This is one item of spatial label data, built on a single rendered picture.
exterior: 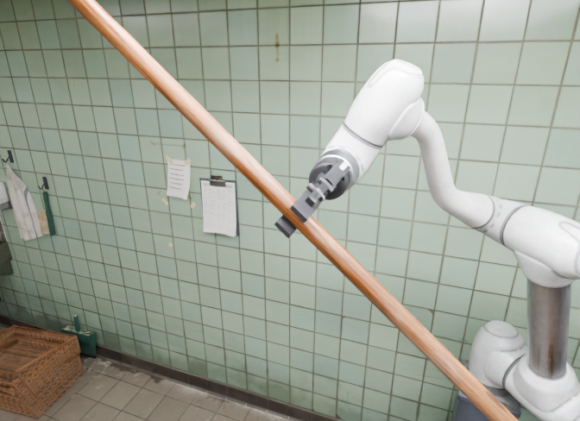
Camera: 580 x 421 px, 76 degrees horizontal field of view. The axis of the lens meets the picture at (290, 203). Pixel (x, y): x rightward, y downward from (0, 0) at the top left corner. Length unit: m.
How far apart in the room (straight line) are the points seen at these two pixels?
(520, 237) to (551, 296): 0.19
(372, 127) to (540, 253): 0.55
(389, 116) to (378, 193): 1.05
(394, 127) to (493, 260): 1.23
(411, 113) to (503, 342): 1.01
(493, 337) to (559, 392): 0.25
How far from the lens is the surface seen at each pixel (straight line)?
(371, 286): 0.57
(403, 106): 0.78
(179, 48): 2.09
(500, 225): 1.16
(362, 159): 0.80
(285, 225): 0.55
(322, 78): 1.77
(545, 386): 1.47
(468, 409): 1.76
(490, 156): 1.76
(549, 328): 1.31
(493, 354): 1.59
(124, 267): 2.81
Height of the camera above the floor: 2.17
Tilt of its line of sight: 20 degrees down
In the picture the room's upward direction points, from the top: straight up
